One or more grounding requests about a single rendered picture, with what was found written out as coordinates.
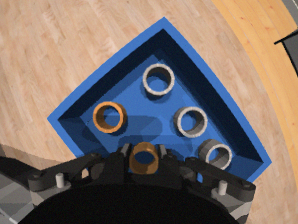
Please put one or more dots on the bronze bushing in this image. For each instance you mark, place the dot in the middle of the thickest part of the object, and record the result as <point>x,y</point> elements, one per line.
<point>139,168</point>
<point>98,117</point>

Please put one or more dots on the grey metal bushing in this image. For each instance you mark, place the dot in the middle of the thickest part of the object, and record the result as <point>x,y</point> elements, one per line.
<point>201,122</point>
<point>160,68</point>
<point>223,158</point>

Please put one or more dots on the blue crate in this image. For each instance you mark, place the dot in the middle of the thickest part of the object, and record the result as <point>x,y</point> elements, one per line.
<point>150,118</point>

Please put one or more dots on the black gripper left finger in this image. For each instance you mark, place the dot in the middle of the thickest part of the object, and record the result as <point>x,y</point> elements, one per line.
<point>68,175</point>

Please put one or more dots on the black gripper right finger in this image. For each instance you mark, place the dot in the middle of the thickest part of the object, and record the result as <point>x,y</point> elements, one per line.
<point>235,193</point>

